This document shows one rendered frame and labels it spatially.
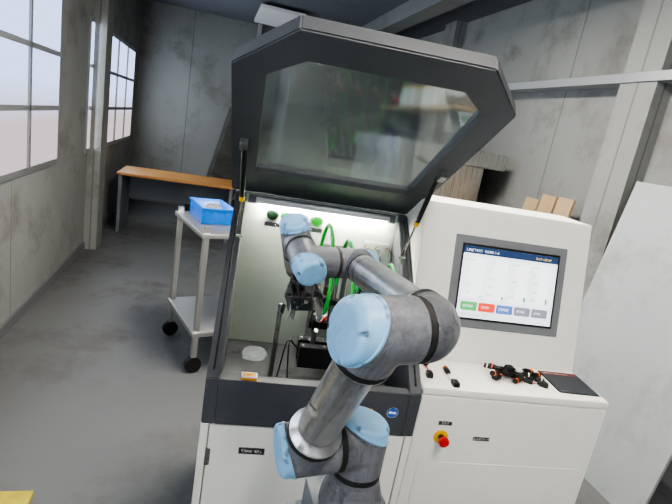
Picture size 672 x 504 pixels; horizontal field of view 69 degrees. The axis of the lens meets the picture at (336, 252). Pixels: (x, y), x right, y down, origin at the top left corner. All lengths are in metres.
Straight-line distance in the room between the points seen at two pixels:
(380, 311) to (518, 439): 1.25
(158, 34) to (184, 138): 1.67
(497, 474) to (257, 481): 0.85
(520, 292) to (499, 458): 0.61
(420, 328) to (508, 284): 1.22
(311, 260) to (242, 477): 0.92
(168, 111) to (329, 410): 8.29
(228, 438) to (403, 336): 1.03
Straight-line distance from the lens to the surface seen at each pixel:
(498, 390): 1.82
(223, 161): 8.56
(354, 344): 0.75
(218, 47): 9.04
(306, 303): 1.30
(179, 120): 9.00
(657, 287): 3.34
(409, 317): 0.78
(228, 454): 1.73
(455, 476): 1.93
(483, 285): 1.94
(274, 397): 1.61
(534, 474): 2.06
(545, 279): 2.07
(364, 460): 1.16
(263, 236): 1.96
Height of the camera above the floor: 1.74
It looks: 14 degrees down
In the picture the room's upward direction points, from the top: 10 degrees clockwise
